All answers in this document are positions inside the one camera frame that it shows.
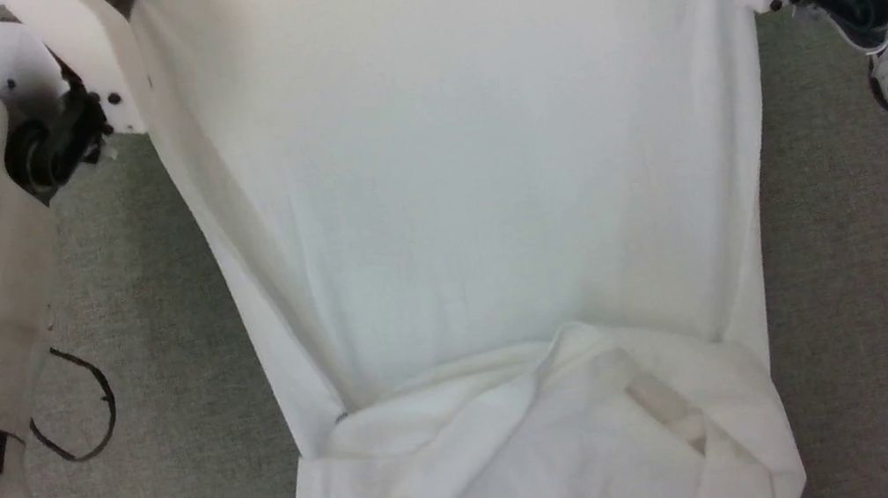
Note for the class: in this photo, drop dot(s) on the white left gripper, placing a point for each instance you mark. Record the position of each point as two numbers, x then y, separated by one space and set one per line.
97 54

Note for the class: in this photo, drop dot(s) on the white long-sleeve garment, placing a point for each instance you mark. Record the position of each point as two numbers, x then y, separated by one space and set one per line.
486 233

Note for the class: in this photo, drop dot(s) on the grey-green fabric sofa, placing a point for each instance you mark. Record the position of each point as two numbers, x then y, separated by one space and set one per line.
152 375

